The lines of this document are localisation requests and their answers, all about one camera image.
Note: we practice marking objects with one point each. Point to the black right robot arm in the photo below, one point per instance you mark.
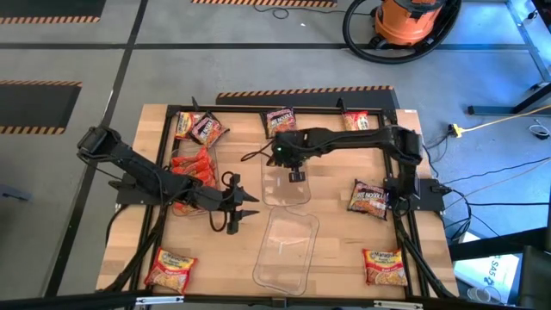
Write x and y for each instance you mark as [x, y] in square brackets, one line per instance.
[357, 135]

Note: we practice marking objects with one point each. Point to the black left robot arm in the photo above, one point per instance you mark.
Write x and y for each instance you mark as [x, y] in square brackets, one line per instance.
[138, 168]

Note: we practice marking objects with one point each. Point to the black Maruchan noodle pack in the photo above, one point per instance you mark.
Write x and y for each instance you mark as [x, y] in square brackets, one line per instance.
[208, 129]
[282, 121]
[368, 200]

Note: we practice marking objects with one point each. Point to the black camera stand crossbar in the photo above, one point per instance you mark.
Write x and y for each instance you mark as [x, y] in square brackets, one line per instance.
[64, 303]

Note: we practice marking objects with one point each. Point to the black desk leg frame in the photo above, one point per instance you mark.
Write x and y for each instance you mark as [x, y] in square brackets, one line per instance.
[490, 110]

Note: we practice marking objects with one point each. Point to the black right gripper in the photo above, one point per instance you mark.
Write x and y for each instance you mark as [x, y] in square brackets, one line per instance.
[290, 148]

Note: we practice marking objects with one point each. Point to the black aluminium table frame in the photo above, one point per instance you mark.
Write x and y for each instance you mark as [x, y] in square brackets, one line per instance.
[241, 107]

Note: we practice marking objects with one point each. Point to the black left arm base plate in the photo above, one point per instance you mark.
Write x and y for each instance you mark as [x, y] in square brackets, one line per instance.
[129, 198]

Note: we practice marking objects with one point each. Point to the yellow Maruchan noodle pack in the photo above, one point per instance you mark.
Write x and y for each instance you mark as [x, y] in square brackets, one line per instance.
[183, 125]
[384, 267]
[355, 121]
[170, 270]

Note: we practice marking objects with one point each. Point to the orange shop vacuum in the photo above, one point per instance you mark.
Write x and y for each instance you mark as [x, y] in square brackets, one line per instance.
[406, 21]
[348, 41]

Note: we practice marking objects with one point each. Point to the black chair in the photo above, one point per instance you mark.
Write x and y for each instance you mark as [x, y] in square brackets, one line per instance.
[536, 275]

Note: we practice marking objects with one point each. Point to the small grey flat object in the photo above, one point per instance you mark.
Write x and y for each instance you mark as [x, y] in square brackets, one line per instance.
[15, 194]

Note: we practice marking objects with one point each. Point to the clear plastic cup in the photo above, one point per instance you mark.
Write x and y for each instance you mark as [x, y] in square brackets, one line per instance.
[482, 295]

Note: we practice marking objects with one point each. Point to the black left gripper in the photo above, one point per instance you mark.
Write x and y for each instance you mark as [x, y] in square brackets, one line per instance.
[232, 202]

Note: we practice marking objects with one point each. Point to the white printed box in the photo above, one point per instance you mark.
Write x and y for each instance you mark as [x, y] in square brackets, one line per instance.
[486, 271]

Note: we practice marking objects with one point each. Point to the black hazard-striped floor mat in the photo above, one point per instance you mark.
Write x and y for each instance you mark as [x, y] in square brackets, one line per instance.
[262, 2]
[51, 8]
[34, 105]
[301, 100]

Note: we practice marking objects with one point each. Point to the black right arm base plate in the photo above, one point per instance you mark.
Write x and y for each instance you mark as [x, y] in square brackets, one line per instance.
[430, 202]

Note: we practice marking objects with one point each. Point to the clear plastic bin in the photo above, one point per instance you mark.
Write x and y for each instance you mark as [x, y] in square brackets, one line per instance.
[280, 191]
[286, 249]
[217, 150]

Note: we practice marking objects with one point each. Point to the silver frame bracket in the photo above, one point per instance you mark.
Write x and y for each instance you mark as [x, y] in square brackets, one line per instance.
[398, 305]
[159, 300]

